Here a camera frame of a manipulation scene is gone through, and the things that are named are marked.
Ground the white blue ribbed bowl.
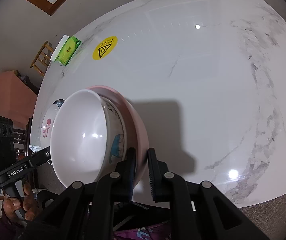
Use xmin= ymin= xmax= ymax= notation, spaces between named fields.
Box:
xmin=50 ymin=89 xmax=127 ymax=187

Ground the white rose plate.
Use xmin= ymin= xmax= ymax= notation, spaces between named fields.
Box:
xmin=40 ymin=104 xmax=60 ymax=148

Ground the light bamboo chair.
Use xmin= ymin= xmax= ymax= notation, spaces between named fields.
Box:
xmin=30 ymin=41 xmax=54 ymax=77

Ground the green tissue box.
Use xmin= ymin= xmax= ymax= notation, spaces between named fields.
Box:
xmin=50 ymin=35 xmax=82 ymax=66

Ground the pink bowl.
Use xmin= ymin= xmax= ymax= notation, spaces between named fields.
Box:
xmin=89 ymin=86 xmax=150 ymax=186

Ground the blue floral plate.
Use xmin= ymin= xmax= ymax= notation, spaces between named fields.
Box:
xmin=53 ymin=99 xmax=65 ymax=108

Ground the yellow warning sticker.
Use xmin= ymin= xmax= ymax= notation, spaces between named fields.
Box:
xmin=92 ymin=36 xmax=118 ymax=60

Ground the person's left hand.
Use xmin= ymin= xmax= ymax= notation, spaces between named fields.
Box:
xmin=2 ymin=181 xmax=41 ymax=223

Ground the dark chair at left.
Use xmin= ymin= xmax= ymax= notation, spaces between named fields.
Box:
xmin=13 ymin=118 xmax=33 ymax=161

